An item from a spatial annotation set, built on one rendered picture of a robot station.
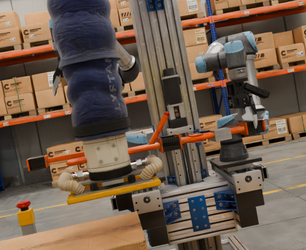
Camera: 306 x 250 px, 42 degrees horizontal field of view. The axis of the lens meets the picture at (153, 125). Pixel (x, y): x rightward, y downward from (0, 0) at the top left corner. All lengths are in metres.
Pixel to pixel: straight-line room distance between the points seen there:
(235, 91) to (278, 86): 9.07
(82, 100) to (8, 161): 8.93
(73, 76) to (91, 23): 0.20
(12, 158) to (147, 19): 8.38
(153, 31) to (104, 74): 0.81
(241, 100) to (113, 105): 0.52
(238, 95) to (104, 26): 0.59
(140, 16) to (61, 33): 0.83
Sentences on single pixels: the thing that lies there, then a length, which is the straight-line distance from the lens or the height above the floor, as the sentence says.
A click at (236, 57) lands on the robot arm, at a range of 1.65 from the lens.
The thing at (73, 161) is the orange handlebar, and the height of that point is 1.25.
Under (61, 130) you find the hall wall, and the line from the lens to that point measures 10.07.
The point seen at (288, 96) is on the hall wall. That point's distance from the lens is 10.80.
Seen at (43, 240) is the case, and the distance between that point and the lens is 1.71.
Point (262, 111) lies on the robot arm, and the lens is 2.08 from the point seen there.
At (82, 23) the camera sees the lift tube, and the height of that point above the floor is 1.73.
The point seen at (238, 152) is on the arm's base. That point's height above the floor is 1.08.
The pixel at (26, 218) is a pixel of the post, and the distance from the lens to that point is 2.11.
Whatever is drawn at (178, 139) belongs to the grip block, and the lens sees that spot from 1.55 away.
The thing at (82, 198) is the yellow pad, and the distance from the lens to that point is 1.44.
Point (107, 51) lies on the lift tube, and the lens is 1.49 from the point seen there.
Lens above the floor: 1.41
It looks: 3 degrees down
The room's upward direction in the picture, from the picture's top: 11 degrees counter-clockwise
